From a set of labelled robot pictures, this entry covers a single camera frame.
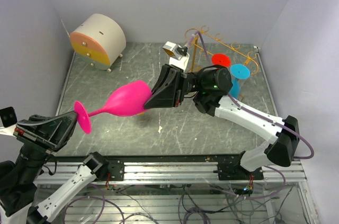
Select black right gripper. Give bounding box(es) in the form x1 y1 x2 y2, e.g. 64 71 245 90
141 62 204 107

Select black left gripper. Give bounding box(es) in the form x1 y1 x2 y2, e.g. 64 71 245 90
11 107 79 183

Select pink wine glass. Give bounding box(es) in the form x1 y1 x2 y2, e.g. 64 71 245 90
74 80 151 134

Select red wine glass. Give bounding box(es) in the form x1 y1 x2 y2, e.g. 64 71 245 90
211 53 231 68

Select blue wine glass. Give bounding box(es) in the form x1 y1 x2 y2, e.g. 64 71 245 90
229 64 251 98

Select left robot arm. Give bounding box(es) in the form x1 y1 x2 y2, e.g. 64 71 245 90
1 107 108 223

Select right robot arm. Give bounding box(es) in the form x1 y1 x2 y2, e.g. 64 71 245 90
144 64 299 180

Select round beige drawer cabinet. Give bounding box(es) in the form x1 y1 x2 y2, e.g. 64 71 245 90
69 13 127 72

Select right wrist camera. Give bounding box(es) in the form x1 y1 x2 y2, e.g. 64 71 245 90
162 41 190 71

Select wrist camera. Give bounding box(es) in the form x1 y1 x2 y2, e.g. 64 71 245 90
162 41 190 71
1 106 17 136

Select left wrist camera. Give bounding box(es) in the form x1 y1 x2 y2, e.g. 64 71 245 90
1 106 17 136

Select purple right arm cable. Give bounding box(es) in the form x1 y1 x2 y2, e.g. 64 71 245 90
184 30 315 160

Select gold wire wine glass rack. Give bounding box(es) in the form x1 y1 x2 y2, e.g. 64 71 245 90
184 25 260 103

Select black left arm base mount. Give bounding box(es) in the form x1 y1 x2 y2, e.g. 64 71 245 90
107 162 125 181

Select aluminium frame rail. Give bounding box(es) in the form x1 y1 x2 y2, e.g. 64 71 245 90
34 160 305 185

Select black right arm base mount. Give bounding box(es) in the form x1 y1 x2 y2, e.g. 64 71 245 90
214 151 264 181

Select loose cables under frame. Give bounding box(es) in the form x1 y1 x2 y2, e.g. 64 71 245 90
60 181 292 224

